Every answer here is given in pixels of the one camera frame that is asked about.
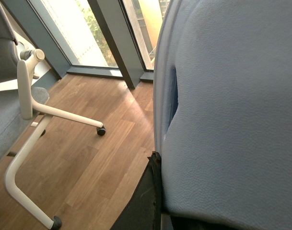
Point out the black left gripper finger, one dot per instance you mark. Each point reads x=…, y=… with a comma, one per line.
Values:
x=143, y=211

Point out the grey white office chair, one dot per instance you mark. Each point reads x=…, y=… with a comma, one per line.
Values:
x=24, y=114

